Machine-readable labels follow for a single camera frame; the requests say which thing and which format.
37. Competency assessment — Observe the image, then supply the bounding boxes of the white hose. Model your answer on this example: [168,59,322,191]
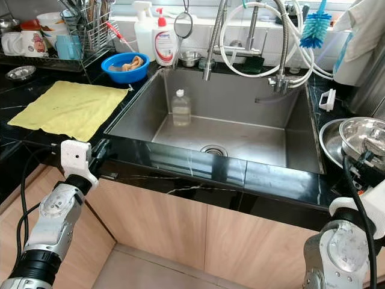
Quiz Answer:
[218,3,337,82]

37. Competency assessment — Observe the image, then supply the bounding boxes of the white spray bottle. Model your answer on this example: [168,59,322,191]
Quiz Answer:
[132,1,155,58]

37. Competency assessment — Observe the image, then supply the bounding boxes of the yellow cloth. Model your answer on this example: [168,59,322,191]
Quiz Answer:
[7,80,129,142]

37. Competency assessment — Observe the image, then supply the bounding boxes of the small white plastic holder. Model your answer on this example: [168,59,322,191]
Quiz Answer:
[319,89,336,113]

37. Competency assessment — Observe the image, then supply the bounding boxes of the large steel bowl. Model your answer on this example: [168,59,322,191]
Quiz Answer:
[319,117,385,172]

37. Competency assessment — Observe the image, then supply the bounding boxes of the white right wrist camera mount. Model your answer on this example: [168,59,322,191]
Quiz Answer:
[329,179,385,240]

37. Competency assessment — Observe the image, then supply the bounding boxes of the blue cup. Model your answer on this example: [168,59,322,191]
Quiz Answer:
[55,34,84,61]

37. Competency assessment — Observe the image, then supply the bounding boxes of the small wire strainer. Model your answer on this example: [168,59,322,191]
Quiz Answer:
[173,0,194,40]

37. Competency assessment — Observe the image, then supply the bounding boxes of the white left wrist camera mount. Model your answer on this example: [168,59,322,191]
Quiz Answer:
[60,140,100,188]

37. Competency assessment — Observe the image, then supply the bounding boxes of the steel cylinder water filter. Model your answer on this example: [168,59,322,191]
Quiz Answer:
[348,36,385,118]

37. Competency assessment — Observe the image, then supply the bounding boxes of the clear plastic bottle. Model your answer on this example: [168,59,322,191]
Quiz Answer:
[171,89,192,127]

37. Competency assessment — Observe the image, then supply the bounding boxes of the red handled tool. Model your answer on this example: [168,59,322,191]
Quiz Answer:
[105,21,133,52]

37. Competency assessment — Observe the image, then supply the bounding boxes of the white cylinder water filter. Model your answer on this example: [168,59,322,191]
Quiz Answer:
[333,0,385,86]

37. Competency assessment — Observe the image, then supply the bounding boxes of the wooden cabinet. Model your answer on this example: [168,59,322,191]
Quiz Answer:
[0,166,385,289]

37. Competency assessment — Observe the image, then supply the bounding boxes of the stainless steel sink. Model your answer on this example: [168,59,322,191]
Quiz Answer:
[105,65,325,175]

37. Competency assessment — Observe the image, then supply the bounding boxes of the wire dish rack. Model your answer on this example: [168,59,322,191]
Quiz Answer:
[0,0,115,73]

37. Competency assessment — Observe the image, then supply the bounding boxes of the small shallow steel dish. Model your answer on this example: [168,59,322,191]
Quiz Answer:
[5,65,37,81]

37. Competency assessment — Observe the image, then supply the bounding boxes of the blue bottle brush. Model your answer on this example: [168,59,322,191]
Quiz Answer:
[300,0,333,49]

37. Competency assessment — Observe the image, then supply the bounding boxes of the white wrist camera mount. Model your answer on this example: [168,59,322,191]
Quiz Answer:
[60,140,100,188]
[329,179,385,240]

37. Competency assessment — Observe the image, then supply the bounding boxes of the beige cloth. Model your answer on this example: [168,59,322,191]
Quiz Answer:
[334,0,385,61]

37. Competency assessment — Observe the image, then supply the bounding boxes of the small steel cup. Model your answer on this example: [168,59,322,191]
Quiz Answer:
[179,51,202,68]

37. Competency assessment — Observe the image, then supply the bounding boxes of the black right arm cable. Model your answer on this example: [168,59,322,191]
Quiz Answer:
[341,151,380,289]

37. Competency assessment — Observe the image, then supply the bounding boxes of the blue plastic bowl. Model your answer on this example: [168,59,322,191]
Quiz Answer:
[101,52,150,84]

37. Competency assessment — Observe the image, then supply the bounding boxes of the white mug with print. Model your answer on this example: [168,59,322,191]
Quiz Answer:
[19,30,48,58]

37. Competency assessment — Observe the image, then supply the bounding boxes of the white red-capped soap bottle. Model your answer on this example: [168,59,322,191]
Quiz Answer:
[152,7,178,67]

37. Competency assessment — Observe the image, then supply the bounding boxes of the small steel bowl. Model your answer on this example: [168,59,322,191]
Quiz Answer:
[340,117,385,158]

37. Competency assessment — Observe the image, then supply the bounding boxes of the steel kitchen faucet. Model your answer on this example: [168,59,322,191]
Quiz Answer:
[202,0,307,94]

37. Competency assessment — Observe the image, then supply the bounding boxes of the plain white mug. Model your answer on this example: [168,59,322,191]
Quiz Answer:
[2,32,23,56]

